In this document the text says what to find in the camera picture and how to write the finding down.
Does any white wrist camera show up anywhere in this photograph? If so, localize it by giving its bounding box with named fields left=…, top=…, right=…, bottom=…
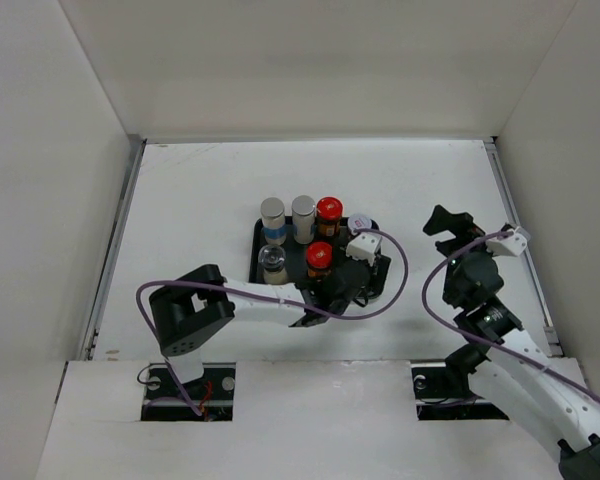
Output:
left=486, top=225, right=531, bottom=257
left=345, top=232, right=381, bottom=266

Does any peppercorn bottle blue label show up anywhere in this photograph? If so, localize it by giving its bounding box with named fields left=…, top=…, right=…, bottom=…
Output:
left=260, top=197, right=287, bottom=246

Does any orange sauce jar red lid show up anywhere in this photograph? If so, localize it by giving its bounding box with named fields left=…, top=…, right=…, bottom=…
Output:
left=316, top=196, right=343, bottom=240

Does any pepper grinder clear cap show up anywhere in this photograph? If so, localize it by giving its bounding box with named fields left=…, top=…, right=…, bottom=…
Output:
left=258, top=244, right=289, bottom=285

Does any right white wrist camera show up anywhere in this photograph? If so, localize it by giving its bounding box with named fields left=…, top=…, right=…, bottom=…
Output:
left=486, top=225, right=531, bottom=257

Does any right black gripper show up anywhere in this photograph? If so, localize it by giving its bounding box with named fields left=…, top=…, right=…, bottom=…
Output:
left=423, top=204, right=505, bottom=304

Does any dark sauce jar red lid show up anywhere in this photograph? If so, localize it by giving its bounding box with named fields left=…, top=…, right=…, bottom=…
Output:
left=305, top=241, right=333, bottom=280

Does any peppercorn bottle silver cap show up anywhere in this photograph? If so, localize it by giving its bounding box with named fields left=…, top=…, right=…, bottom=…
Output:
left=291, top=195, right=316, bottom=245

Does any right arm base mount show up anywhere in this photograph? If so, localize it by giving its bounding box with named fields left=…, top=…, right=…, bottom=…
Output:
left=411, top=344, right=508, bottom=421

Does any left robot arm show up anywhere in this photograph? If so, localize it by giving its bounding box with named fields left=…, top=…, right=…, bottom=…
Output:
left=149, top=254, right=391, bottom=399

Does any black rectangular tray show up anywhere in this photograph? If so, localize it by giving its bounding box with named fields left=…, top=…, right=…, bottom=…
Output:
left=248, top=216, right=394, bottom=301

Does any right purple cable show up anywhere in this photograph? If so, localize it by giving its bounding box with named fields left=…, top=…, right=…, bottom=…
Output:
left=422, top=229, right=600, bottom=419

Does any small jar pink label lid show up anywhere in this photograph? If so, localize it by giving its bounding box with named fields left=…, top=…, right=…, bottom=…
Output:
left=346, top=213, right=373, bottom=237

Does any purple cable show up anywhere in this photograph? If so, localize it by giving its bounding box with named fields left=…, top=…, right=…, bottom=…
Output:
left=422, top=229, right=600, bottom=419
left=135, top=228, right=410, bottom=416

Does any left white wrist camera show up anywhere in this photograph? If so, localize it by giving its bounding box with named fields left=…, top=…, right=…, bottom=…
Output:
left=345, top=232, right=381, bottom=266

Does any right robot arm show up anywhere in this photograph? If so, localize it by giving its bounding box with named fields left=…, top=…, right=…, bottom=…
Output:
left=423, top=205, right=600, bottom=479

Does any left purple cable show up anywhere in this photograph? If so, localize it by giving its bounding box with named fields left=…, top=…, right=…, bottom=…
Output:
left=135, top=228, right=410, bottom=416

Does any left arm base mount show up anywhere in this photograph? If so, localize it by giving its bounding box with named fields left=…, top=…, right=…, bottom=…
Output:
left=136, top=363, right=236, bottom=422

